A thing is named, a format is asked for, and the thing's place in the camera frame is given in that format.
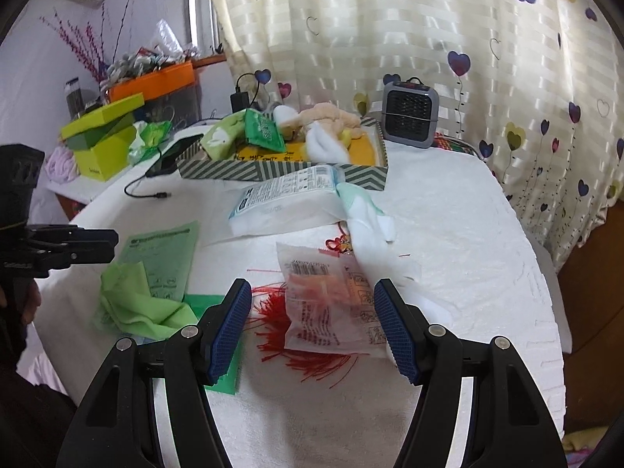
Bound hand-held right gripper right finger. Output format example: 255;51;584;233
374;278;569;468

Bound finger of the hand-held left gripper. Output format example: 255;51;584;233
27;225;120;247
29;244;119;280

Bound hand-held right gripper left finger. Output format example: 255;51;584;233
56;278;253;468

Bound red tassel ornament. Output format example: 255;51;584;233
246;234;392;387

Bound dark green packet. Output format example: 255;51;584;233
244;108;289;153
183;293;245;395

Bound green cloth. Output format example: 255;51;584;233
99;262;200;340

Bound clear packet with red print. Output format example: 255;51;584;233
276;241;392;360

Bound white mint fleece sock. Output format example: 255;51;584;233
305;122;353;162
336;183;440;328

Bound white printed wipes pack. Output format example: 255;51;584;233
229;165;343;238

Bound striped cardboard box tray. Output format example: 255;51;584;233
175;117;390;191

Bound light green tissue pack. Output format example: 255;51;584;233
199;112;250;160

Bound beige plush slipper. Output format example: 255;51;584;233
272;106;314;140

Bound beige plush toy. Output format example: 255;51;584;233
297;102;364;133

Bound person's left hand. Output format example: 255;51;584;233
0;280;43;326

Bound lime green cardboard box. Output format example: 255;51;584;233
60;92;146;182

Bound dark striped container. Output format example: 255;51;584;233
65;78;87;121

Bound crumpled green wipes pack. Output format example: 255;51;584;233
128;121;174;166

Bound black phone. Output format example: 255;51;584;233
146;133;205;179

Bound grey white bundle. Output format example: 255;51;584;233
100;49;196;85

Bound purple flower branches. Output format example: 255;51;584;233
41;0;140;85

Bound clear plastic storage box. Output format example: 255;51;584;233
146;83;202;124

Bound orange plastic bin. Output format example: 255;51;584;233
107;61;196;103

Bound dark clothing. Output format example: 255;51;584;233
0;365;80;468

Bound plaid cloth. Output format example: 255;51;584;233
434;131;483;157

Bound brown wooden board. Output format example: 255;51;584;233
556;205;624;436

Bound clear plastic bag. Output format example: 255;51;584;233
146;19;187;55

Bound small grey heater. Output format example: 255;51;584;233
379;77;438;150

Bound cream heart print curtain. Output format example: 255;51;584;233
202;0;624;270

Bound thin black phone cable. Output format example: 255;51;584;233
124;149;172;202

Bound black charger cable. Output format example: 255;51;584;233
236;71;274;109

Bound metal window frame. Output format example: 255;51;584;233
183;0;221;55

